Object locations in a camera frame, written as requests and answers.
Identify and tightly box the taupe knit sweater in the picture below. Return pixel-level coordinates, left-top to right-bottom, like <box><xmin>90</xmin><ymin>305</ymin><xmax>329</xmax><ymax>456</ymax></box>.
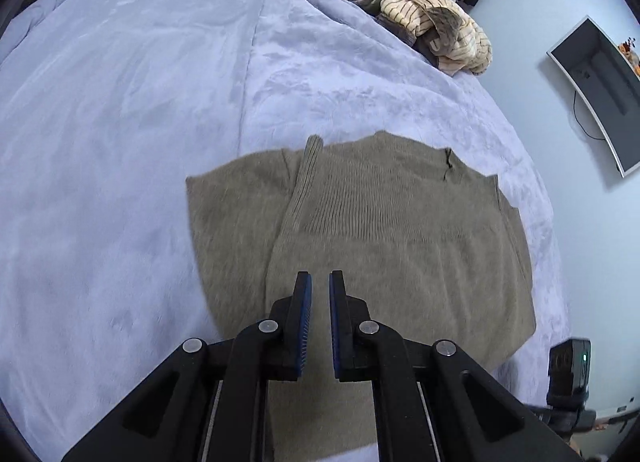
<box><xmin>186</xmin><ymin>131</ymin><xmax>536</xmax><ymax>461</ymax></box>

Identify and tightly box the striped clothes pile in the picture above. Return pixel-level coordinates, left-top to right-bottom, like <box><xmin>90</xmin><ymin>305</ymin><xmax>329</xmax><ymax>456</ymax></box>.
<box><xmin>347</xmin><ymin>0</ymin><xmax>492</xmax><ymax>76</ymax></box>

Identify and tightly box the lavender plush bed blanket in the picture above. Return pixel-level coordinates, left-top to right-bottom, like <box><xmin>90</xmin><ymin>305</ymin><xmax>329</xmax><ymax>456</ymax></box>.
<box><xmin>1</xmin><ymin>0</ymin><xmax>568</xmax><ymax>461</ymax></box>

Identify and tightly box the white framed monitor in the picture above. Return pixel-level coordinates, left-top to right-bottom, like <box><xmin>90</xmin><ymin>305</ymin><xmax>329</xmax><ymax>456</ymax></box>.
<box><xmin>548</xmin><ymin>16</ymin><xmax>639</xmax><ymax>178</ymax></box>

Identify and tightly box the black cable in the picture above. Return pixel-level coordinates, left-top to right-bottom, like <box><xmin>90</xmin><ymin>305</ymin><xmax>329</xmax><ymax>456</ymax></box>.
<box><xmin>572</xmin><ymin>90</ymin><xmax>608</xmax><ymax>143</ymax></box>

